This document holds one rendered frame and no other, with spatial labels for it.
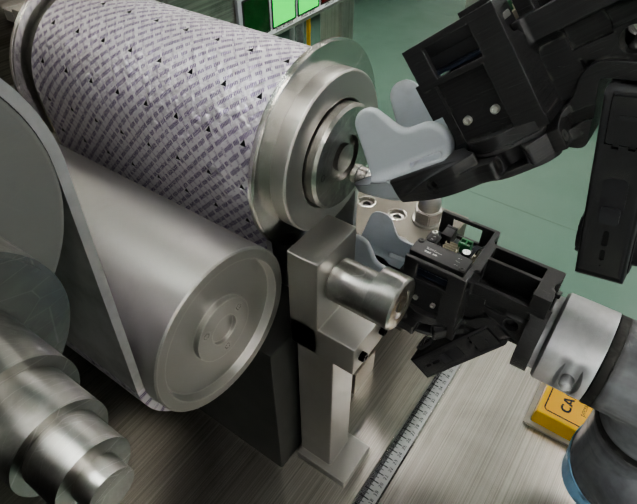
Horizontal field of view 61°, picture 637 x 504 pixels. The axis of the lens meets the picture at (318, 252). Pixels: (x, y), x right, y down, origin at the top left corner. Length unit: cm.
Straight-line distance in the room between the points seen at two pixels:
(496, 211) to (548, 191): 30
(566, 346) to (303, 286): 20
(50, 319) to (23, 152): 7
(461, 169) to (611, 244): 9
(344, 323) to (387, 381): 27
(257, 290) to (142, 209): 10
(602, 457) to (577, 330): 12
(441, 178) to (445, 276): 16
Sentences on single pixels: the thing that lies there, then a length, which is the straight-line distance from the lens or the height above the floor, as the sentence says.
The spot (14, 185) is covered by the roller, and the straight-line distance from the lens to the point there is 23.
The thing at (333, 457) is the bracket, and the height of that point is 92.
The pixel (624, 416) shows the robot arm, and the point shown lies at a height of 111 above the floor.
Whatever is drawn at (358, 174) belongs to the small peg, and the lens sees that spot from 38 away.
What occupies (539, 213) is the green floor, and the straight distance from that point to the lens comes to 248.
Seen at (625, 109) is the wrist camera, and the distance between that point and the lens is 28.
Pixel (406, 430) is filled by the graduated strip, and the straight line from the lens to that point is 64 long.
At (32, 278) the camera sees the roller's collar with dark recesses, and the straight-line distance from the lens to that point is 17.
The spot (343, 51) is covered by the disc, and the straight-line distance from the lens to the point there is 37.
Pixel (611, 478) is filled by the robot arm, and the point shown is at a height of 103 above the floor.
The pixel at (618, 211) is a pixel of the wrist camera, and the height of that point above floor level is 129.
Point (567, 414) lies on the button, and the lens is 67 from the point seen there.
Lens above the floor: 146
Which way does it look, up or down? 44 degrees down
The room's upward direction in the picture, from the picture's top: straight up
